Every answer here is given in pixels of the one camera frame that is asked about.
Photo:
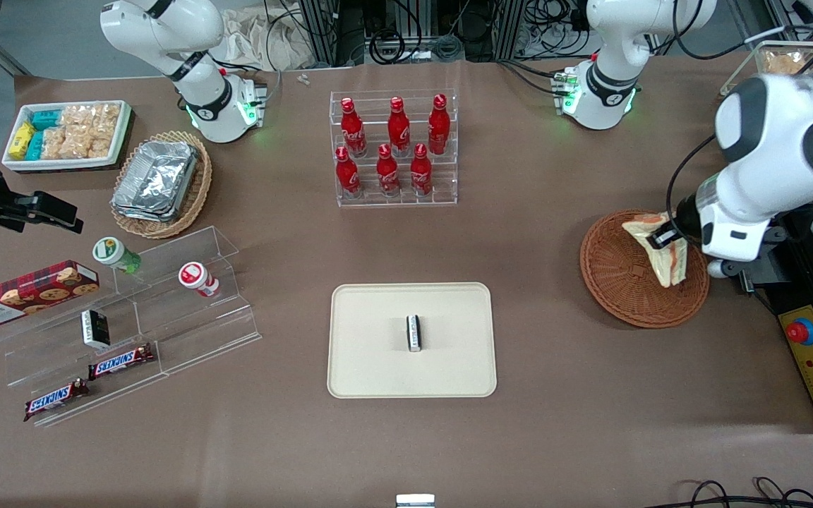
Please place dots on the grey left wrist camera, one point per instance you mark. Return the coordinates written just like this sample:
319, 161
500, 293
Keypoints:
720, 269

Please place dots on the clear bagged rice crackers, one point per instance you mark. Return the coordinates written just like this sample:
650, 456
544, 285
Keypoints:
787, 62
104, 140
64, 143
85, 115

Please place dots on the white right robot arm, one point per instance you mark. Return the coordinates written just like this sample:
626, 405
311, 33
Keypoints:
202, 85

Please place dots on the green lidded cup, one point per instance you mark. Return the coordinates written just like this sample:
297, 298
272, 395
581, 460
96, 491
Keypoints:
109, 250

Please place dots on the teal snack pack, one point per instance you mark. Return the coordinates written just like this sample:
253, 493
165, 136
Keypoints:
46, 119
35, 146

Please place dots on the brown round wicker basket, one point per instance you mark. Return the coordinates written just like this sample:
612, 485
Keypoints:
618, 282

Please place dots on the crumpled white cloth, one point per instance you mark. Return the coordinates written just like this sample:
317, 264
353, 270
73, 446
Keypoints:
258, 39

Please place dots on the light oval wicker basket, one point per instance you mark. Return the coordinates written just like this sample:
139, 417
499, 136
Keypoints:
195, 204

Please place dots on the red emergency stop button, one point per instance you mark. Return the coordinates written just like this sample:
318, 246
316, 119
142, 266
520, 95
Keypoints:
801, 331

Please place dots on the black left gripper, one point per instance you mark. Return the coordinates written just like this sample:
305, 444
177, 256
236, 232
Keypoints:
685, 216

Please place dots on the clear acrylic step shelf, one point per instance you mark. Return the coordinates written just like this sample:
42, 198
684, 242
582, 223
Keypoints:
188, 331

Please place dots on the small black white box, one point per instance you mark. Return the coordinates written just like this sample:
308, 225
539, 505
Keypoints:
96, 329
414, 333

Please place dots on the small white black device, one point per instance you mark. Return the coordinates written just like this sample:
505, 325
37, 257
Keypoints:
415, 501

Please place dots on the stacked aluminium foil trays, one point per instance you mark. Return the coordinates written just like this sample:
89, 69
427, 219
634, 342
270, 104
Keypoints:
156, 180

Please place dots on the black equipment box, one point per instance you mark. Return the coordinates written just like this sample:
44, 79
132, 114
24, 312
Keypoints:
795, 282

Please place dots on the red lidded cup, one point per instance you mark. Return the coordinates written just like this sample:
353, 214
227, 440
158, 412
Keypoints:
193, 275

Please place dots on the clear acrylic bottle rack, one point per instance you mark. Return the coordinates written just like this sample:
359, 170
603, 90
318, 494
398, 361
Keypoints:
442, 190

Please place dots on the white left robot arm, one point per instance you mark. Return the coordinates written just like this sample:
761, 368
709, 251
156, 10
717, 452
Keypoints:
766, 141

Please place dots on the yellow snack pack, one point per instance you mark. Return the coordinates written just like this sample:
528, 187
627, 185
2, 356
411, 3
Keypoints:
22, 140

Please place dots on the triangle sandwich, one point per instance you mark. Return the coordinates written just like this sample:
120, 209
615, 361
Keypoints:
671, 271

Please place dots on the red plaid cookie box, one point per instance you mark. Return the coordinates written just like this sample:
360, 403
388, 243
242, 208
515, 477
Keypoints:
32, 291

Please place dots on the aluminium frame post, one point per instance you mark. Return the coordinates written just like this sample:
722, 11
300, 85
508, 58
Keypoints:
510, 28
318, 32

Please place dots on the red cola bottle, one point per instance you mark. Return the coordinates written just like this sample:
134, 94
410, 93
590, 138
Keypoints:
439, 127
347, 175
398, 127
387, 173
421, 173
353, 130

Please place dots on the brown Snickers bar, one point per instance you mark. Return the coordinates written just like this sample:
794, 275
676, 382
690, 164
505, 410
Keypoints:
56, 399
121, 362

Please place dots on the white rectangular snack tray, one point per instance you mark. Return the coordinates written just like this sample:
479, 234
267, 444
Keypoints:
18, 164

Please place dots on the beige plastic tray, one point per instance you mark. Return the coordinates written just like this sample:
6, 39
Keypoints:
378, 353

